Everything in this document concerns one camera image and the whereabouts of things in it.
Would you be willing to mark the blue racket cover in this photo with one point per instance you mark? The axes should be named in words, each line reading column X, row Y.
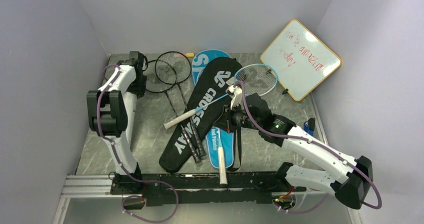
column 199, row 62

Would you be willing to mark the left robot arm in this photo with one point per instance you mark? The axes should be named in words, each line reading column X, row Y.
column 111, row 112

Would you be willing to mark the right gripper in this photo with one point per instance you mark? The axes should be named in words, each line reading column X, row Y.
column 229, row 111

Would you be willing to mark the blue black stapler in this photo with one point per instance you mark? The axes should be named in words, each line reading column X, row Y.
column 309, row 126

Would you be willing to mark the black badminton racket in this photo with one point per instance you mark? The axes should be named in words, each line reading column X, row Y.
column 182, row 66
column 162, row 77

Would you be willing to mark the white dry erase board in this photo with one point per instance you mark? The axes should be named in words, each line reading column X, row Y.
column 301, row 60

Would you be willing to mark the black racket cover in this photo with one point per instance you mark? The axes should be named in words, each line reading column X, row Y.
column 210, row 85

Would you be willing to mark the blue white badminton racket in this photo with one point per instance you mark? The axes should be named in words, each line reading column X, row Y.
column 256, row 78

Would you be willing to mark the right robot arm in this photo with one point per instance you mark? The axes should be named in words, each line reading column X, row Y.
column 350, row 180

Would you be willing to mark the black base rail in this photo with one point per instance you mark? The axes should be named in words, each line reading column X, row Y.
column 201, row 188

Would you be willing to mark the black whiteboard marker clip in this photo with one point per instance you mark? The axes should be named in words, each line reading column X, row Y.
column 284, row 91

